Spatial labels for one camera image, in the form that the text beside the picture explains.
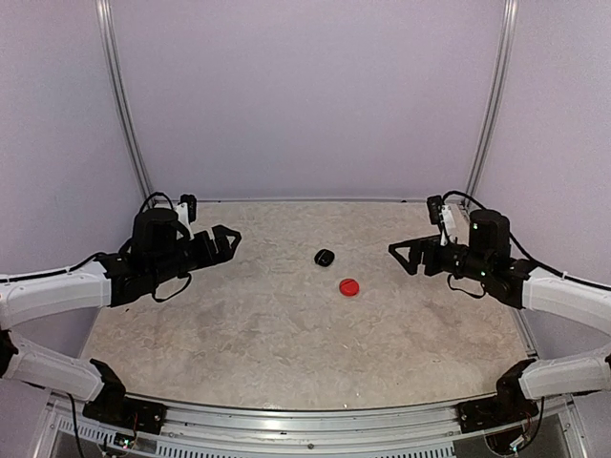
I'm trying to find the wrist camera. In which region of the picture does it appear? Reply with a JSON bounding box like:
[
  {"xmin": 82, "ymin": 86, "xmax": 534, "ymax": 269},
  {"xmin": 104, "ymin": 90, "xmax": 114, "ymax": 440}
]
[
  {"xmin": 174, "ymin": 194, "xmax": 197, "ymax": 240},
  {"xmin": 426, "ymin": 196, "xmax": 457, "ymax": 246}
]

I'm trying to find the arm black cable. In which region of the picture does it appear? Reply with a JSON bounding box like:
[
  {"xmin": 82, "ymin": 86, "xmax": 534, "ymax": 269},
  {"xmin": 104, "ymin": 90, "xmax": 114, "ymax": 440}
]
[
  {"xmin": 441, "ymin": 190, "xmax": 611, "ymax": 300},
  {"xmin": 0, "ymin": 191, "xmax": 195, "ymax": 302}
]

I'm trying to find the front aluminium rail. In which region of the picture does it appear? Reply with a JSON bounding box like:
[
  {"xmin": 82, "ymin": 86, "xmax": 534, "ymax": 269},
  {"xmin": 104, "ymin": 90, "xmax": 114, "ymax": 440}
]
[{"xmin": 45, "ymin": 381, "xmax": 581, "ymax": 458}]

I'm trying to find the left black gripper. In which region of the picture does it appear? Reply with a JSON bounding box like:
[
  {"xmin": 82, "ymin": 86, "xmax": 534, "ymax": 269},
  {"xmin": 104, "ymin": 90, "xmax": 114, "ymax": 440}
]
[{"xmin": 149, "ymin": 223, "xmax": 240, "ymax": 286}]

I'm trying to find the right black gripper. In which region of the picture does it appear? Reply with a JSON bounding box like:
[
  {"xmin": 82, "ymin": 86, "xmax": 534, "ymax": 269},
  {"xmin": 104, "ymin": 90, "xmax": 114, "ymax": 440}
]
[{"xmin": 390, "ymin": 234, "xmax": 493, "ymax": 282}]

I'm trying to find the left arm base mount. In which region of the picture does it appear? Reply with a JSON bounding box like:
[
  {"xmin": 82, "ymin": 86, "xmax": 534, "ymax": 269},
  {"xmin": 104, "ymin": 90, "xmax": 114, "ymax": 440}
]
[{"xmin": 83, "ymin": 359, "xmax": 167, "ymax": 435}]

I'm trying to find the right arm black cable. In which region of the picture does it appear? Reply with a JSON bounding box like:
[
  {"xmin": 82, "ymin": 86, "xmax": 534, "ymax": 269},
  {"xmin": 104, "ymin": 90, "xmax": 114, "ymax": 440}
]
[{"xmin": 441, "ymin": 190, "xmax": 611, "ymax": 300}]

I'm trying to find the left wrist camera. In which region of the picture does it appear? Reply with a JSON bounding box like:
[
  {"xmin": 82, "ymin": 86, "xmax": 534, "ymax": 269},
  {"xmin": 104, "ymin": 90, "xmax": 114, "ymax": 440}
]
[{"xmin": 174, "ymin": 194, "xmax": 197, "ymax": 240}]

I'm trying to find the aluminium frame post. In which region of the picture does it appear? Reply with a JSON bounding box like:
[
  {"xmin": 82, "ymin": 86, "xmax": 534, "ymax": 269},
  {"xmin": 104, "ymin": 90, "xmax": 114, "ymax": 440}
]
[
  {"xmin": 95, "ymin": 0, "xmax": 154, "ymax": 198},
  {"xmin": 465, "ymin": 0, "xmax": 519, "ymax": 197}
]

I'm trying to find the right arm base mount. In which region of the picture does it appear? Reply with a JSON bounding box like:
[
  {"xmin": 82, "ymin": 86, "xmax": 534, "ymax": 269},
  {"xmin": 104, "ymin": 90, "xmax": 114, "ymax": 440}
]
[{"xmin": 456, "ymin": 377, "xmax": 539, "ymax": 433}]

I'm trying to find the left aluminium frame post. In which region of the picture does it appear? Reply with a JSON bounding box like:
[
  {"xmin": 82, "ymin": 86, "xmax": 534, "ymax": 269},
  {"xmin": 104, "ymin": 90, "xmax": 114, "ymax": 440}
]
[{"xmin": 95, "ymin": 0, "xmax": 154, "ymax": 198}]

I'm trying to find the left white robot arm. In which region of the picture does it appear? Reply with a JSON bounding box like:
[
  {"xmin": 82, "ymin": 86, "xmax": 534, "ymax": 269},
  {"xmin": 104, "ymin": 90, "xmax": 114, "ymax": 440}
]
[{"xmin": 1, "ymin": 203, "xmax": 242, "ymax": 425}]

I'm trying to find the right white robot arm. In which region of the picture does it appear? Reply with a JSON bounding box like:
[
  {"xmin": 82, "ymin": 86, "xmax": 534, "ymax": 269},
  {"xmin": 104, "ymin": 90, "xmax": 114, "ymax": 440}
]
[{"xmin": 389, "ymin": 208, "xmax": 610, "ymax": 424}]

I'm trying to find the black earbud charging case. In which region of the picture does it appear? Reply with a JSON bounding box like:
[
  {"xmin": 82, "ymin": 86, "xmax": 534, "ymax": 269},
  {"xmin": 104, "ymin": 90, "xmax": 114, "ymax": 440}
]
[{"xmin": 314, "ymin": 248, "xmax": 335, "ymax": 267}]

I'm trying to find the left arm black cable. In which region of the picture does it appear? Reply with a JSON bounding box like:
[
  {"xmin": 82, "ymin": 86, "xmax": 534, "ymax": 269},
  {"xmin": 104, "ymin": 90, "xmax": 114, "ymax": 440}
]
[{"xmin": 0, "ymin": 191, "xmax": 195, "ymax": 302}]

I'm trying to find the red earbud charging case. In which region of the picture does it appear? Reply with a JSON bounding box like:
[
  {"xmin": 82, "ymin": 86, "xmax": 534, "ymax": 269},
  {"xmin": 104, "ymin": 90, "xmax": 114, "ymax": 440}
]
[{"xmin": 339, "ymin": 278, "xmax": 360, "ymax": 297}]

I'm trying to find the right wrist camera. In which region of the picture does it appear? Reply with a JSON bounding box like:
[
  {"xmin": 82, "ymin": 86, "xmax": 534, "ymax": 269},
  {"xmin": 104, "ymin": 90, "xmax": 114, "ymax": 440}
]
[{"xmin": 426, "ymin": 196, "xmax": 457, "ymax": 246}]

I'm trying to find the right aluminium frame post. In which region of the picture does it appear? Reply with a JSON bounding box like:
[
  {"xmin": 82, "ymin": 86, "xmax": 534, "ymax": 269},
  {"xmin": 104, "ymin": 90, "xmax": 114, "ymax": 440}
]
[{"xmin": 465, "ymin": 0, "xmax": 519, "ymax": 197}]

